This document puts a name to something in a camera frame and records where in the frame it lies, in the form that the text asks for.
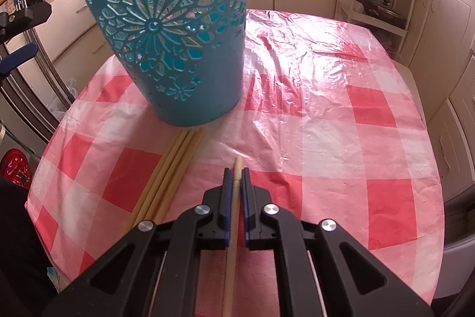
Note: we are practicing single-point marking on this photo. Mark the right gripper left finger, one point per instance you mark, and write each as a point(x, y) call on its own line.
point(153, 270)

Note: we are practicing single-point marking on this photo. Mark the teal perforated plastic basket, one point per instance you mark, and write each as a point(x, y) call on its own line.
point(185, 56)

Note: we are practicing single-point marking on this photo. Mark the red white checkered tablecloth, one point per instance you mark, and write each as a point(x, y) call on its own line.
point(326, 123)

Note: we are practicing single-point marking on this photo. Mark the wooden chopstick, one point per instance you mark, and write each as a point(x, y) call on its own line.
point(151, 195)
point(176, 160)
point(177, 176)
point(231, 256)

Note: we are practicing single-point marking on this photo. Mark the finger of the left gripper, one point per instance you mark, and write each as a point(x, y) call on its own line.
point(36, 13)
point(17, 58)

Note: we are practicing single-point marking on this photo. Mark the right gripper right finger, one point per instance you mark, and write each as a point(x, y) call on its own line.
point(321, 269)

